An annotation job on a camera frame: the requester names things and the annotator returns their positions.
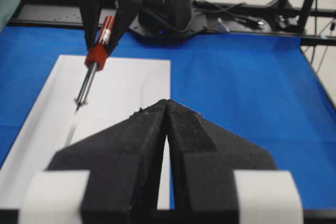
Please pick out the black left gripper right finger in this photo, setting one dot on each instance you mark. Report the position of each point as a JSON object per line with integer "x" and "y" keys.
{"x": 204, "y": 157}

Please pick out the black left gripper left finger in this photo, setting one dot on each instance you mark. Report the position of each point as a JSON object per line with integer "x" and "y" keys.
{"x": 124, "y": 162}

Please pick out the red handled soldering iron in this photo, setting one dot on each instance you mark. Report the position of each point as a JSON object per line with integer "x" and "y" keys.
{"x": 95, "y": 61}

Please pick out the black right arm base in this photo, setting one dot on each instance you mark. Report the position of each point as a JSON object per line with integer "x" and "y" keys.
{"x": 177, "y": 20}

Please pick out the large white foam board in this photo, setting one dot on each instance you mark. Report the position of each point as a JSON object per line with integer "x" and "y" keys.
{"x": 123, "y": 87}

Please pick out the blue table cloth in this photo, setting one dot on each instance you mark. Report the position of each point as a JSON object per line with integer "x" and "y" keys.
{"x": 259, "y": 87}

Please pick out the black aluminium frame rail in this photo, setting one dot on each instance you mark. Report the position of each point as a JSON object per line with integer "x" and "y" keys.
{"x": 240, "y": 18}

